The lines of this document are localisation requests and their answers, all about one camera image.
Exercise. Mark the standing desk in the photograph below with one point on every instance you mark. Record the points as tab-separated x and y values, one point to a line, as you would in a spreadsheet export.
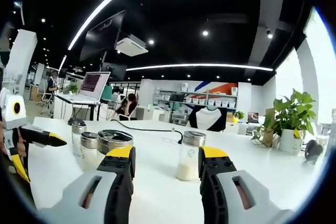
60	98

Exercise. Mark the tall seasoning bottle brown contents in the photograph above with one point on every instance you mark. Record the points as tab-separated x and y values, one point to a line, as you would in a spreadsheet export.
114	138

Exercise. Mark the person's left hand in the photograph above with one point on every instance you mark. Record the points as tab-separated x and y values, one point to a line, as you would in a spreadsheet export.
22	148

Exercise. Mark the black computer mouse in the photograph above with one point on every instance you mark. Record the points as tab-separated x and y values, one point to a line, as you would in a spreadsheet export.
74	119

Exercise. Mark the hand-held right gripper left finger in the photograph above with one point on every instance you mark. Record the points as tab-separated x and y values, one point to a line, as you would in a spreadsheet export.
105	197

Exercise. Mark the potted green plant white pot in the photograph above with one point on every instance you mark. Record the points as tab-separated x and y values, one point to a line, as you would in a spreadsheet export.
296	108

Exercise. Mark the black hanging display screen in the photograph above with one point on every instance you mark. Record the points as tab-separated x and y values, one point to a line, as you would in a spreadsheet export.
102	35

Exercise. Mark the open laptop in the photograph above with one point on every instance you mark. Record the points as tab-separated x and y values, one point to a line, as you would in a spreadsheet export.
95	83

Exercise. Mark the small seasoning bottle white contents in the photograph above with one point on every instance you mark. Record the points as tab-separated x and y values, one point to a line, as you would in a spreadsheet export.
78	127

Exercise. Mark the white storage shelf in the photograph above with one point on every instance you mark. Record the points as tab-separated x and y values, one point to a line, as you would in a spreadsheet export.
199	100

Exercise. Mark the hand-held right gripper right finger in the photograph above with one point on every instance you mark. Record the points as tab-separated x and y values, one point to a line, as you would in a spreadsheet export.
223	197

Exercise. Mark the small picture display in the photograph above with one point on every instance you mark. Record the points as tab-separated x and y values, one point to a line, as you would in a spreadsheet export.
253	117

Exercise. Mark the small seasoning bottle beige contents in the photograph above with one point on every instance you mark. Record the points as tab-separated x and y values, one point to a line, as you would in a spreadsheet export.
89	140

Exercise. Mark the teal partition panel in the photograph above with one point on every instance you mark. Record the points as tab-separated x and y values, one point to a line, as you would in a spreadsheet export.
106	93

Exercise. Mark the small green plant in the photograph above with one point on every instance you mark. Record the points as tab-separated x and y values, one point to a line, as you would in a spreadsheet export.
73	89

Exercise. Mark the ceiling air conditioner unit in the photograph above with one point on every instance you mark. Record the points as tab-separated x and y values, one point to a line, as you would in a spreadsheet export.
131	47

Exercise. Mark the small plant yellow pot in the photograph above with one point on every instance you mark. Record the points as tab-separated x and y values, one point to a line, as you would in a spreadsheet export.
239	115

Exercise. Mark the wide seasoning bottle cream granules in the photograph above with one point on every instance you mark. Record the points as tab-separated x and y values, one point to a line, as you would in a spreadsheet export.
190	140

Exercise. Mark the white office chair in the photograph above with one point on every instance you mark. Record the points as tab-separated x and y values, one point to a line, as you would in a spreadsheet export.
47	98

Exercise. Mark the straight ceiling light strip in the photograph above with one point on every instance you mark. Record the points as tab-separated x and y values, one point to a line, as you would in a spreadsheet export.
197	65

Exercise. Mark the chair with black white shirt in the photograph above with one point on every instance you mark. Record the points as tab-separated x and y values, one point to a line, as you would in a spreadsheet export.
207	116

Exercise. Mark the brown cardboard box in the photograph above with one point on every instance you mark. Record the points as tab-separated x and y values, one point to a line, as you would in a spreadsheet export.
269	119

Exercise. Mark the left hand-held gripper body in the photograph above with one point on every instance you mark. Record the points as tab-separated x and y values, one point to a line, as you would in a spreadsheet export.
9	113

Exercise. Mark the black round device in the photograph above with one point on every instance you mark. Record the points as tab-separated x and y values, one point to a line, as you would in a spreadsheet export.
313	150

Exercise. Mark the curved ceiling light strip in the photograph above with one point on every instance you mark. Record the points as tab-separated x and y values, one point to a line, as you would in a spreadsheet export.
78	33

